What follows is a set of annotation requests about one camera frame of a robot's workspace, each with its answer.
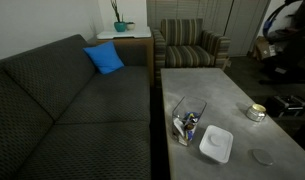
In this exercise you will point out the teal plant pot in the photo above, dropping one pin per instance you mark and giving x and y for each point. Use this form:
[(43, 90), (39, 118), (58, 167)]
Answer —
[(120, 26)]

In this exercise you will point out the black case on floor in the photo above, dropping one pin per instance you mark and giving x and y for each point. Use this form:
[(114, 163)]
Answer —
[(289, 105)]

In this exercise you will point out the wooden side table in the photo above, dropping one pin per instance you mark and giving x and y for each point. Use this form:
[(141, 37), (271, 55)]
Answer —
[(136, 55)]

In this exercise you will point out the small white bowl pot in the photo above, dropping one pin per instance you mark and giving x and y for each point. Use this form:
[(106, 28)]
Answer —
[(130, 25)]

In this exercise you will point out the dark grey fabric sofa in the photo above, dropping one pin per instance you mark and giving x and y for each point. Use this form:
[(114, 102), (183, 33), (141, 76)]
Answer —
[(61, 119)]

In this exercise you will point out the cardboard box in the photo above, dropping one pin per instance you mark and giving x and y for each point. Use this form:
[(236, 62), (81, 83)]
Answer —
[(263, 49)]

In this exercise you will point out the white square container lid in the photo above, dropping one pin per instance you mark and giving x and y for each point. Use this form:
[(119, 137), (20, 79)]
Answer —
[(216, 144)]

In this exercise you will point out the silver tin candle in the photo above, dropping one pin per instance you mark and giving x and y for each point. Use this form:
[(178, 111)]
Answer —
[(256, 112)]

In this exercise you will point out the blue throw pillow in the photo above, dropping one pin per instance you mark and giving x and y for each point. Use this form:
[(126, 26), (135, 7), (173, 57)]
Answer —
[(105, 57)]

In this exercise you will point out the striped armchair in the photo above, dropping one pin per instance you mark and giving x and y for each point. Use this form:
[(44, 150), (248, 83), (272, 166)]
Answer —
[(183, 43)]

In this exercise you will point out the clear plastic container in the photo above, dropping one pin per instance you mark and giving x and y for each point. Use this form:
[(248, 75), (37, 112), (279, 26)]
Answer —
[(185, 118)]

